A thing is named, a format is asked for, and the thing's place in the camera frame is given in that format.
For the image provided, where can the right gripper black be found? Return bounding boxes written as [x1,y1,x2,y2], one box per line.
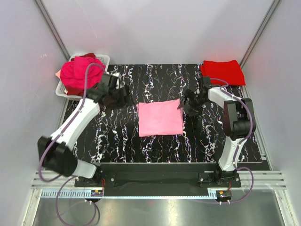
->
[177,89,208,117]

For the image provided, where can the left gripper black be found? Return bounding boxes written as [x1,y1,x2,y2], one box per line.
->
[109,84,135,111]

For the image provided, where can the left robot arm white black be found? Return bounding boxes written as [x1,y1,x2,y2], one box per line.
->
[38,73,133,186]

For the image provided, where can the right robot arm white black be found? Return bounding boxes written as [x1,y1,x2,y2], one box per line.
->
[178,77,256,187]

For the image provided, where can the crumpled magenta t shirt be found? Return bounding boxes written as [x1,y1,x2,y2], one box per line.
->
[60,56,105,89]

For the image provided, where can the white plastic basket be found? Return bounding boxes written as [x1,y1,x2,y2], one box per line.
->
[55,54,110,101]

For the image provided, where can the light pink t shirt in basket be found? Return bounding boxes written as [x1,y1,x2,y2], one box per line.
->
[55,70,61,78]

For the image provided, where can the folded red t shirt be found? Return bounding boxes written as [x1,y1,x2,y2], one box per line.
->
[200,60,246,86]

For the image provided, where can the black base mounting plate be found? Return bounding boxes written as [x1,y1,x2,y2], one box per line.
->
[75,163,241,198]

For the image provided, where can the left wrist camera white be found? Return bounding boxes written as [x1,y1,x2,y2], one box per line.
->
[110,73,121,89]

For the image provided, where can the aluminium rail front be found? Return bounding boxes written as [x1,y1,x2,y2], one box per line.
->
[31,169,286,201]

